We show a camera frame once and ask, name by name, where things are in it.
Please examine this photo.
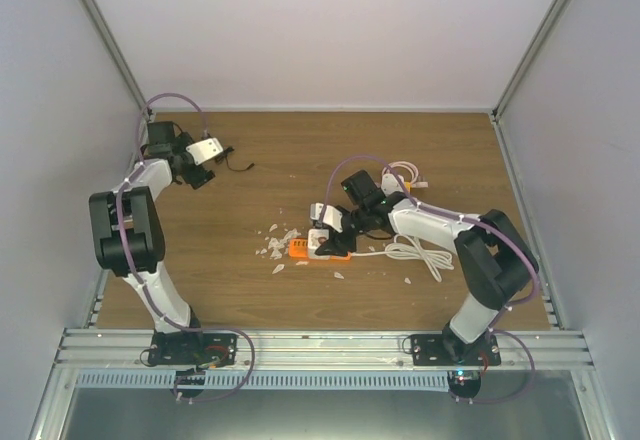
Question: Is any white tiger cube plug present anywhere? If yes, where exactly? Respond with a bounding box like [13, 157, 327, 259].
[307, 228, 330, 260]

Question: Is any black power adapter with cable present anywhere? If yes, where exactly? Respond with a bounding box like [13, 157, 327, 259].
[215, 145, 255, 173]

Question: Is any orange power strip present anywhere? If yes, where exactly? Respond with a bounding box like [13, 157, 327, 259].
[288, 238, 351, 262]

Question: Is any white power strip cable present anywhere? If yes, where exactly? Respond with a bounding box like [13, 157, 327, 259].
[352, 240, 456, 282]

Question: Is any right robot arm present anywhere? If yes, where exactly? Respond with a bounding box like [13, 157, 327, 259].
[310, 170, 540, 365]

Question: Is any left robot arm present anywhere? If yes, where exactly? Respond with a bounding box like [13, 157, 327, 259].
[89, 121, 224, 364]

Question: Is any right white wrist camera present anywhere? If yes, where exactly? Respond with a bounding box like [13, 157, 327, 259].
[309, 203, 343, 224]

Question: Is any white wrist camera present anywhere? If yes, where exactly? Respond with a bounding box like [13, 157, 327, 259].
[186, 137, 224, 165]
[309, 203, 343, 224]

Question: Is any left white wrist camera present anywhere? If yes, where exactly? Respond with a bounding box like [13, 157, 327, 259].
[186, 137, 224, 165]

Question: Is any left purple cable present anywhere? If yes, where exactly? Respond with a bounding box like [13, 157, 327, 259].
[114, 92, 258, 405]

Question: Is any pink coiled cable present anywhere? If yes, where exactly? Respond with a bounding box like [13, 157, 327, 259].
[383, 160, 430, 191]

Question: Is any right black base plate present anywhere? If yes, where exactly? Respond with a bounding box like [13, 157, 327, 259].
[401, 333, 502, 367]

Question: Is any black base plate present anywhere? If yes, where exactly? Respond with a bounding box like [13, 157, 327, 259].
[401, 333, 502, 367]
[139, 332, 238, 369]

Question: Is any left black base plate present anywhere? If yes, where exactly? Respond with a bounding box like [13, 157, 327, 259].
[139, 332, 238, 369]

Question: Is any aluminium rail front frame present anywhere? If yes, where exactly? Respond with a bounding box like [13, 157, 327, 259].
[54, 329, 595, 371]

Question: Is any left aluminium corner post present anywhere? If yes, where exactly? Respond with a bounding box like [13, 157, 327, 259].
[79, 0, 149, 120]

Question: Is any aluminium corner post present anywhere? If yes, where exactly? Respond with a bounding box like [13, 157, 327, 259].
[79, 0, 149, 120]
[490, 0, 571, 123]

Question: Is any grey slotted cable duct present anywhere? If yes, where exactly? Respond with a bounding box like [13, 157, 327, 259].
[76, 369, 449, 392]

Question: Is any right aluminium corner post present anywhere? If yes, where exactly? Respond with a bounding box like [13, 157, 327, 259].
[490, 0, 571, 123]

